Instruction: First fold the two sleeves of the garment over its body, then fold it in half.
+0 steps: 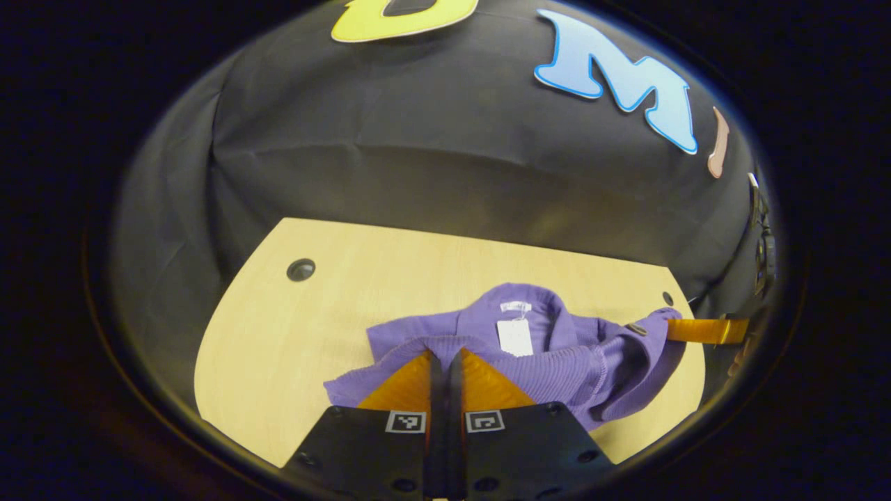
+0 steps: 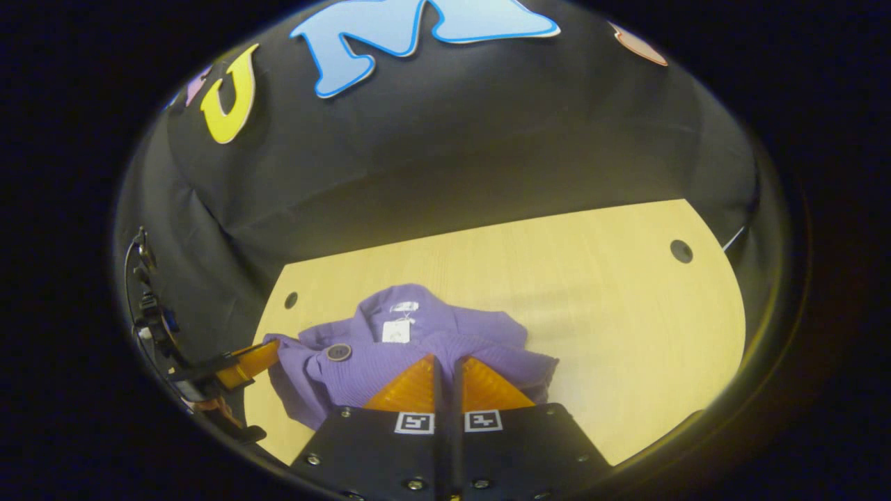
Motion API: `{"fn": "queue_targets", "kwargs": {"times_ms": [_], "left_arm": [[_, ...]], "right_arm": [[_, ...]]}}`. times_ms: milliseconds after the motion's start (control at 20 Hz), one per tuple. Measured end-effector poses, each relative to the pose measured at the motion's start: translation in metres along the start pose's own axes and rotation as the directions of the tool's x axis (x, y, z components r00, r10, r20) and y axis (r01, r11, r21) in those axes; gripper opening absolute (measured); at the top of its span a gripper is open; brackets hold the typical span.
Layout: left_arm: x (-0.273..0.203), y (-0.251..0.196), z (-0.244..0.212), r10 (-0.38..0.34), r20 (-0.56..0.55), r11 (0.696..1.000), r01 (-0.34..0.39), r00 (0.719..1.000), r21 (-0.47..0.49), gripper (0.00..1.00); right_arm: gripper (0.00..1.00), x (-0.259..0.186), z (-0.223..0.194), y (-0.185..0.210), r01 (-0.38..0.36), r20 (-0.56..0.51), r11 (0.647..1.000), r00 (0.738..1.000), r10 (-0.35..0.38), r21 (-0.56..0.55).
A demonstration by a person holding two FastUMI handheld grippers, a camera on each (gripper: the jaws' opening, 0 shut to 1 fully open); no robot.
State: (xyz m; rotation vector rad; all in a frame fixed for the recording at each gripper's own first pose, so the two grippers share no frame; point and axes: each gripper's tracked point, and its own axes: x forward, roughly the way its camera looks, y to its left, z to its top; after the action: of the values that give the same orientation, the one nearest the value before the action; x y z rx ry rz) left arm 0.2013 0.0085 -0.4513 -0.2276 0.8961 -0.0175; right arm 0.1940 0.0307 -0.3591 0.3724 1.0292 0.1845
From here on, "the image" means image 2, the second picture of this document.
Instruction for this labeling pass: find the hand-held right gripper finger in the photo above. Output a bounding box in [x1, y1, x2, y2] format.
[451, 356, 613, 501]
[289, 353, 453, 501]

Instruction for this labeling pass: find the purple button shirt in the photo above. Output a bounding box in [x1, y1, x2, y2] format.
[263, 283, 561, 431]

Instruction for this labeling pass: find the black backdrop cloth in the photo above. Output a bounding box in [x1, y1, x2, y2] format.
[115, 0, 763, 363]

